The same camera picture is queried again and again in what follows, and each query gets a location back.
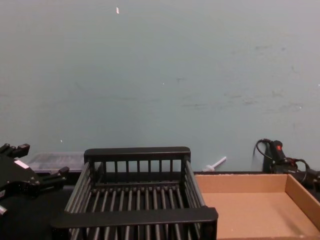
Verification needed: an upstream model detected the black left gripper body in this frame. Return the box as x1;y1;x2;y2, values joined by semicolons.
0;151;43;199

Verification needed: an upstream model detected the clear plastic case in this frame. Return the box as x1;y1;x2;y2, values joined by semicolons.
26;151;86;174

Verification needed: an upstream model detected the black rack with steel bars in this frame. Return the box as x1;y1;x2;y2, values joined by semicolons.
49;146;219;240

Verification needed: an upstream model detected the small white three-armed plastic piece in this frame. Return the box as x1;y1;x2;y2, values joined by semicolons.
202;156;228;173

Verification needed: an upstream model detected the shallow brown cardboard tray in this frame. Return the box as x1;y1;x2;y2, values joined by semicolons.
193;173;320;240

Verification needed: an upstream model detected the plain pale wall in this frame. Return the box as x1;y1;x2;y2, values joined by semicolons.
0;0;320;176

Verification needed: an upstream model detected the black corded tool red switch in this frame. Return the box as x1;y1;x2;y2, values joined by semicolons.
254;138;320;193

